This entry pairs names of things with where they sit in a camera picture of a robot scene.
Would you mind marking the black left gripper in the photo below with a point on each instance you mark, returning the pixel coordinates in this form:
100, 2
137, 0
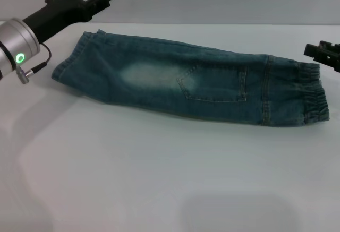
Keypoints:
61, 14

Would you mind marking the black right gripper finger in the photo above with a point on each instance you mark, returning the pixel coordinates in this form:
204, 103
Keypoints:
324, 56
332, 46

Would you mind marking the blue denim shorts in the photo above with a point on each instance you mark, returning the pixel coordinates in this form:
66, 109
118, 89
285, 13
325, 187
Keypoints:
212, 91

